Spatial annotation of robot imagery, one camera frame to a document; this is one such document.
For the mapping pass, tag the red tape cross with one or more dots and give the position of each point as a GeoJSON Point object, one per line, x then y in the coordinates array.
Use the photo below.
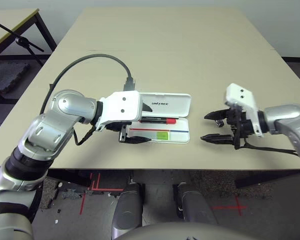
{"type": "Point", "coordinates": [238, 207]}

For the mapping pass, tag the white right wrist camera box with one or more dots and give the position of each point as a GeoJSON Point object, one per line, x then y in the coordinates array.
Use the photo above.
{"type": "Point", "coordinates": [240, 97]}

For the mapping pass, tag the grey robot leg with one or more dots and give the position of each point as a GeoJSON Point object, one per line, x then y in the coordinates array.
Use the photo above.
{"type": "Point", "coordinates": [127, 207]}
{"type": "Point", "coordinates": [195, 205]}

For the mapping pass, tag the green capped pale highlighter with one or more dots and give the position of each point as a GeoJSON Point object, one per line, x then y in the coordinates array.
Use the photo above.
{"type": "Point", "coordinates": [162, 135]}

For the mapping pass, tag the grey robot right leg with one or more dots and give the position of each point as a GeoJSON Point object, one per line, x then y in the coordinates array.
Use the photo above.
{"type": "Point", "coordinates": [195, 205]}

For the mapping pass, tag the red tape corner lines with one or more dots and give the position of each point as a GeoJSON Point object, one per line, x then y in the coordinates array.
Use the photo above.
{"type": "Point", "coordinates": [97, 189]}

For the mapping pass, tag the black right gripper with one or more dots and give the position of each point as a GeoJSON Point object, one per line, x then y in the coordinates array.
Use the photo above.
{"type": "Point", "coordinates": [240, 125]}

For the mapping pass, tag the black marker with red cap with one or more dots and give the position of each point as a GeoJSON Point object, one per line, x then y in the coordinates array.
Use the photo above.
{"type": "Point", "coordinates": [170, 121]}

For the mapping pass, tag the beige side table black legs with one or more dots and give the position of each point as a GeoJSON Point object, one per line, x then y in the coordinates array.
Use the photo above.
{"type": "Point", "coordinates": [7, 25]}

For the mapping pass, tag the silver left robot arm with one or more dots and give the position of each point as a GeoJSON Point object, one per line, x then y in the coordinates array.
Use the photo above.
{"type": "Point", "coordinates": [67, 105]}

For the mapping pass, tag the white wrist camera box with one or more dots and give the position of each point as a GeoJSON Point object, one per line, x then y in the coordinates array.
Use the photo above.
{"type": "Point", "coordinates": [240, 97]}
{"type": "Point", "coordinates": [120, 105]}

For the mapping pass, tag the dark grey foam mat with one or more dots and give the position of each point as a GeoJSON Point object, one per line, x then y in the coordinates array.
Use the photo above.
{"type": "Point", "coordinates": [7, 75]}

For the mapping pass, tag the white plastic pencil case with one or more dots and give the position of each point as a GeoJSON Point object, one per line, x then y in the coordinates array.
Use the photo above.
{"type": "Point", "coordinates": [175, 102]}

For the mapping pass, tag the grey robot left leg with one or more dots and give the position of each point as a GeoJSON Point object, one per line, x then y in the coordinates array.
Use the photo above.
{"type": "Point", "coordinates": [127, 207]}

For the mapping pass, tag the grey robot torso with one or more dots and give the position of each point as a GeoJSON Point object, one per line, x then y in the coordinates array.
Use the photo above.
{"type": "Point", "coordinates": [180, 232]}

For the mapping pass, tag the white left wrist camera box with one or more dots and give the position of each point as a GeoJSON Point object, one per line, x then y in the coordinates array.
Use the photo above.
{"type": "Point", "coordinates": [120, 105]}

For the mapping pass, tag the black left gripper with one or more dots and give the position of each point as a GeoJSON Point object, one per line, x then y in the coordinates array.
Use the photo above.
{"type": "Point", "coordinates": [123, 135]}

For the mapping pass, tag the black tripod stand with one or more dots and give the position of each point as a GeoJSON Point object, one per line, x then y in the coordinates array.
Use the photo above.
{"type": "Point", "coordinates": [21, 41]}

